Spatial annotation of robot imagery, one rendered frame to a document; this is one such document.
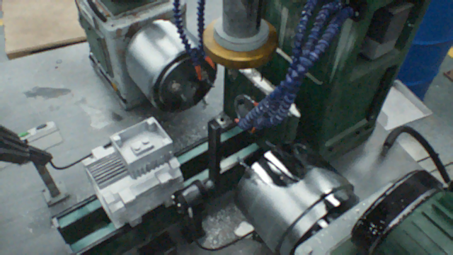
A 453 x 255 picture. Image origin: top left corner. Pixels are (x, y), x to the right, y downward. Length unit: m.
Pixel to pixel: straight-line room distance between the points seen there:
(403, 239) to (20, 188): 1.14
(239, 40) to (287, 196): 0.36
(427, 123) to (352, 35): 1.32
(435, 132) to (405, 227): 1.54
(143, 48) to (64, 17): 2.10
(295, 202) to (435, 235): 0.31
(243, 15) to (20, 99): 1.08
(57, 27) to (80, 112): 1.71
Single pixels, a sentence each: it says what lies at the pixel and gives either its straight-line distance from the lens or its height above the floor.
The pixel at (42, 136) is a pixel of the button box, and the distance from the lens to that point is 1.20.
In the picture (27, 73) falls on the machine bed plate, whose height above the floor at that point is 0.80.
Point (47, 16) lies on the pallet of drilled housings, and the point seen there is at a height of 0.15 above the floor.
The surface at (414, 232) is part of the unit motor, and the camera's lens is 0.72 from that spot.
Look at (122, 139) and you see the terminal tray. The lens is 1.06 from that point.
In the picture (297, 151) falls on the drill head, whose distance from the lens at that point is 0.98.
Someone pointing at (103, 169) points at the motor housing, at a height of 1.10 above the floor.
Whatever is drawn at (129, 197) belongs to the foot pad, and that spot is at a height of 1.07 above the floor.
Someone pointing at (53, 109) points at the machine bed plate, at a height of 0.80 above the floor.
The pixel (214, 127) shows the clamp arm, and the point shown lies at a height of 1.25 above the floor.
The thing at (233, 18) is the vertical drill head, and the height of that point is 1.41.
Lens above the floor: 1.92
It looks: 50 degrees down
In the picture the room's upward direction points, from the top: 1 degrees clockwise
